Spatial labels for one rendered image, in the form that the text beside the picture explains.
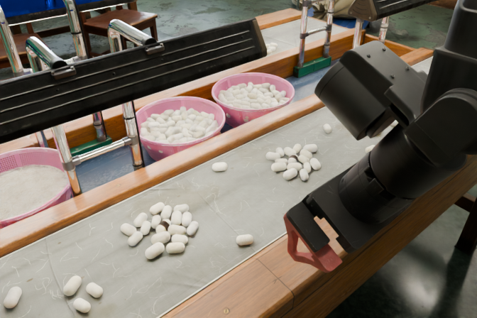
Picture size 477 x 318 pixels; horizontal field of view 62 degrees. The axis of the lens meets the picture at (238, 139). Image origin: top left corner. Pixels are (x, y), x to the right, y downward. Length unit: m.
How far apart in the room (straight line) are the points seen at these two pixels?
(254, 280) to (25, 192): 0.60
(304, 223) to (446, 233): 1.69
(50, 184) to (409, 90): 0.88
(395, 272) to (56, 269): 1.34
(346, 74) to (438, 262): 1.61
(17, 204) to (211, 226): 0.45
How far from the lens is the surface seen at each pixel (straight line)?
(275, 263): 0.75
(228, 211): 0.87
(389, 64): 0.34
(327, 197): 0.39
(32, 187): 1.06
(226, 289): 0.71
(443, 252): 1.96
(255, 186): 0.93
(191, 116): 1.20
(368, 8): 1.07
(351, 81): 0.34
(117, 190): 0.93
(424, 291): 1.79
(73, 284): 0.78
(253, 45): 0.79
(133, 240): 0.82
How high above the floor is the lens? 1.34
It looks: 34 degrees down
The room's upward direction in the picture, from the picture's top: 1 degrees counter-clockwise
